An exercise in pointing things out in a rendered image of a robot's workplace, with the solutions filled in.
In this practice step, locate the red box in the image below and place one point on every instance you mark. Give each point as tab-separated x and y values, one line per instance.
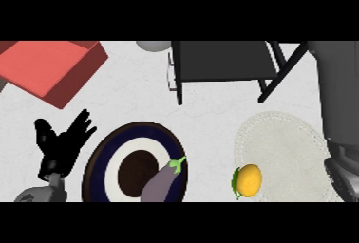
42	63

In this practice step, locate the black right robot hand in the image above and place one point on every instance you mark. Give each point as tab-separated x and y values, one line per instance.
344	183

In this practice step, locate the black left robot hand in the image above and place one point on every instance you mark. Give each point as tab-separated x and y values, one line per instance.
63	148

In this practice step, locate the pale grey round object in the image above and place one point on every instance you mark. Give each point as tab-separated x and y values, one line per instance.
153	45

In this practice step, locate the purple eggplant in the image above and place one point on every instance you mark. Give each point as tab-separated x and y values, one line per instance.
159	187

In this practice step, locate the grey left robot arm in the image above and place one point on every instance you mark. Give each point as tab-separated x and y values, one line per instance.
51	191

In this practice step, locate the pale round placemat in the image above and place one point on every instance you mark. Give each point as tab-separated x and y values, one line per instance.
286	148

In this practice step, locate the dark grey tiered shelf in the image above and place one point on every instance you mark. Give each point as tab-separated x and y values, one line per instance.
219	60

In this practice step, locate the blue and white plate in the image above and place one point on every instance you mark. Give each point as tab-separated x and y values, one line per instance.
101	177

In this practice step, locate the dark grey appliance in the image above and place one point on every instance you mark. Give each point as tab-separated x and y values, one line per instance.
341	91

